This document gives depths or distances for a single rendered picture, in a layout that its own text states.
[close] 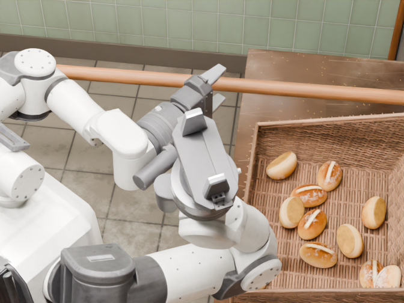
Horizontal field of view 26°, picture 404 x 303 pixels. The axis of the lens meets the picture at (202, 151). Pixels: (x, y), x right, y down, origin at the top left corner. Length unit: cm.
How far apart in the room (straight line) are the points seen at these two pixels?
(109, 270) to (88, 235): 13
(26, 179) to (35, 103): 41
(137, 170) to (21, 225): 30
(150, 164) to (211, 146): 53
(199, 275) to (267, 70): 146
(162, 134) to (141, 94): 191
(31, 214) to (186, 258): 25
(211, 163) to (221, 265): 39
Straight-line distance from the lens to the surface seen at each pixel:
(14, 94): 167
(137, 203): 316
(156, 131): 161
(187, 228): 122
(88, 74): 189
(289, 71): 278
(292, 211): 234
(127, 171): 160
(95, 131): 160
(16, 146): 133
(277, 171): 243
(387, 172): 253
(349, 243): 230
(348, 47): 348
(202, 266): 141
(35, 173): 134
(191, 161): 106
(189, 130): 105
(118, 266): 130
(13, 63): 170
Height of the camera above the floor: 251
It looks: 49 degrees down
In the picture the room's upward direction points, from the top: straight up
